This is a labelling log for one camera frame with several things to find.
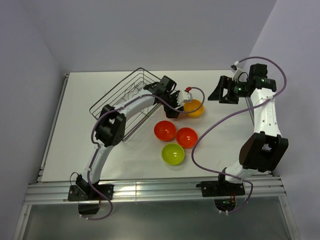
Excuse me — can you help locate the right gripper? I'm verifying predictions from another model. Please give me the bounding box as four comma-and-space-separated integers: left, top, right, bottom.
207, 75, 250, 105

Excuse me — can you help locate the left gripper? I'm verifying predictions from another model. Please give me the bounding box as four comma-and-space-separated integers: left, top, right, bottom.
161, 91, 184, 119

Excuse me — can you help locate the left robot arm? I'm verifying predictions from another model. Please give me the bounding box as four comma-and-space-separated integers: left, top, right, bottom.
69, 76, 190, 200

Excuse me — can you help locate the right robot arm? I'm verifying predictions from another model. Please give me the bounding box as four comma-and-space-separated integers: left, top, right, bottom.
207, 63, 289, 195

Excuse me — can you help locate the red-orange bowl left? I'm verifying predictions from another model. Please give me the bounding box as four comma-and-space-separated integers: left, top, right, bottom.
153, 120, 176, 142

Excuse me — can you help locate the red-orange bowl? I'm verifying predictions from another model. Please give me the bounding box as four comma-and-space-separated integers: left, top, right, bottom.
175, 127, 198, 149
153, 120, 176, 142

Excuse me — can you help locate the yellow-orange bowl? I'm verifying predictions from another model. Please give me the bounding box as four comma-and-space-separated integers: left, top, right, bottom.
183, 99, 205, 118

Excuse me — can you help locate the red-orange bowl right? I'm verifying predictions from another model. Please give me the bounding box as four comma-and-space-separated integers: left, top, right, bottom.
175, 127, 198, 149

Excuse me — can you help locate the lime green bowl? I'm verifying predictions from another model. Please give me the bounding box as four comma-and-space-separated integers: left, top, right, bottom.
161, 143, 185, 166

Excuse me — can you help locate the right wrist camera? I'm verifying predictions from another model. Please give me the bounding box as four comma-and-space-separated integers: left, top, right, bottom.
230, 61, 245, 81

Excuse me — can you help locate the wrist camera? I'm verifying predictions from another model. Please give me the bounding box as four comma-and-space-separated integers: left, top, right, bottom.
179, 86, 193, 103
230, 61, 245, 81

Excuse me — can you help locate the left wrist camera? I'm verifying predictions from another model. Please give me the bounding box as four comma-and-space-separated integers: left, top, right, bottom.
179, 86, 193, 103

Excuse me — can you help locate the wire dish rack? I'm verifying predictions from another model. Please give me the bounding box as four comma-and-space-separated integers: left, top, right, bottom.
89, 66, 167, 142

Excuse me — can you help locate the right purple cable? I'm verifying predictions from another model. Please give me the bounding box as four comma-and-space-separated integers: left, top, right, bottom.
191, 56, 290, 216

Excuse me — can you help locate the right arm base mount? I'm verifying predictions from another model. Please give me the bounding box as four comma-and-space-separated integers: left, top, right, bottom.
196, 180, 246, 213

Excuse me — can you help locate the aluminium rail frame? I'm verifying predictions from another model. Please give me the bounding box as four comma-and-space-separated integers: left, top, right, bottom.
14, 71, 300, 240

